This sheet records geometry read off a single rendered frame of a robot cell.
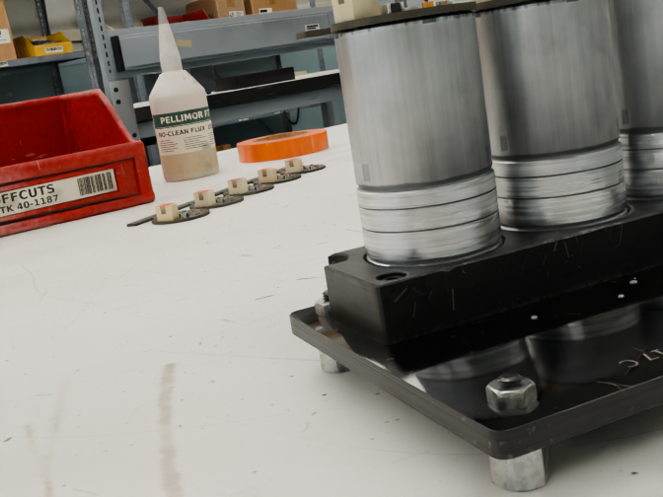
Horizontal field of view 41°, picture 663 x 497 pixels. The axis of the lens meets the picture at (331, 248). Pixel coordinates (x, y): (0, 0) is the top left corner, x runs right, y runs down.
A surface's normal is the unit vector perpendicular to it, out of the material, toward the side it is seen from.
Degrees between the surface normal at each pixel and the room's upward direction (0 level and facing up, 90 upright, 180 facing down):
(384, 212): 90
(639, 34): 90
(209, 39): 90
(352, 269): 0
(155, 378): 0
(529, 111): 90
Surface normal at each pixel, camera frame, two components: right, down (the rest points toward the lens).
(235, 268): -0.15, -0.97
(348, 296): -0.91, 0.22
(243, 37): 0.64, 0.07
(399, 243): -0.55, 0.25
